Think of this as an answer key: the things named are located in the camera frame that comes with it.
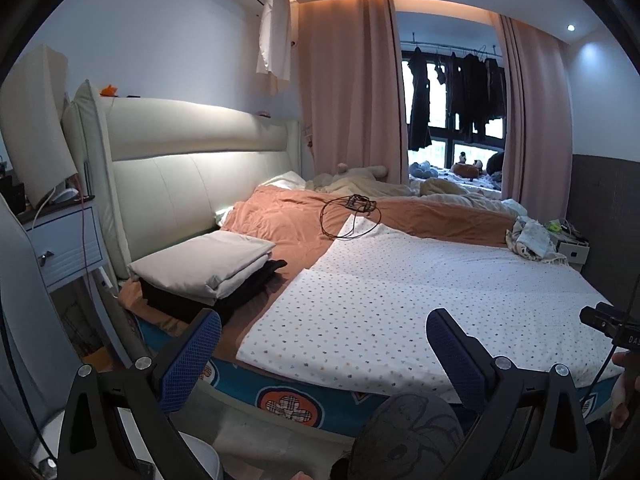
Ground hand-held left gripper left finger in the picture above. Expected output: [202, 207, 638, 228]
[59, 307, 223, 480]

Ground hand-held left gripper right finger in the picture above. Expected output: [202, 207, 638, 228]
[425, 307, 598, 480]

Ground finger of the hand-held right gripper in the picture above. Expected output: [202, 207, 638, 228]
[580, 304, 626, 337]

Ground beige jacket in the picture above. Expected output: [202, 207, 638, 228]
[127, 232, 277, 303]

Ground black folded clothes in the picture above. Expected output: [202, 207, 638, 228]
[137, 258, 288, 326]

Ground person's right hand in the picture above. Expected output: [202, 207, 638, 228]
[611, 352, 640, 428]

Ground white nightstand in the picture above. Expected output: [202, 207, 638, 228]
[547, 217, 591, 273]

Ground white floral bed sheet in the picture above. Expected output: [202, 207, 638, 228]
[235, 215, 626, 406]

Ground person's grey printed trouser leg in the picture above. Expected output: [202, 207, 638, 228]
[332, 392, 466, 480]

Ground crumpled patterned cloth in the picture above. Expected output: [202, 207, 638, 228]
[506, 215, 568, 263]

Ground cream blanket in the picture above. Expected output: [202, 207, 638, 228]
[417, 177, 526, 211]

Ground white bedside table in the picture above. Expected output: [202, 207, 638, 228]
[17, 192, 131, 361]

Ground orange duvet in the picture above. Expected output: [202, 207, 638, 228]
[117, 185, 521, 361]

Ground cream padded headboard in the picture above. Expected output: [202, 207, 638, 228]
[60, 80, 303, 281]

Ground brown plush toy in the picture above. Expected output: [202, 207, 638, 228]
[450, 152, 483, 181]

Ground blue plush toy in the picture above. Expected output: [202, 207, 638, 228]
[410, 160, 443, 179]

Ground white pillow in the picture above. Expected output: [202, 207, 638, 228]
[260, 170, 306, 191]

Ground beige plush toy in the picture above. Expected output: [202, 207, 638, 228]
[305, 162, 416, 196]

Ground pink curtain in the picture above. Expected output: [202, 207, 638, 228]
[492, 12, 576, 206]
[297, 0, 411, 186]

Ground dark hanging garments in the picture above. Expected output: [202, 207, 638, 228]
[447, 50, 506, 143]

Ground white cushion panel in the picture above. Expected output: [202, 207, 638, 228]
[0, 44, 78, 208]

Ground white hanging shirt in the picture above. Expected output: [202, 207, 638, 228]
[256, 0, 293, 82]

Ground black cable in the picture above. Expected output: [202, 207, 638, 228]
[320, 195, 383, 241]

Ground metal clothes rail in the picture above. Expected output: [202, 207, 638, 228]
[410, 35, 501, 55]

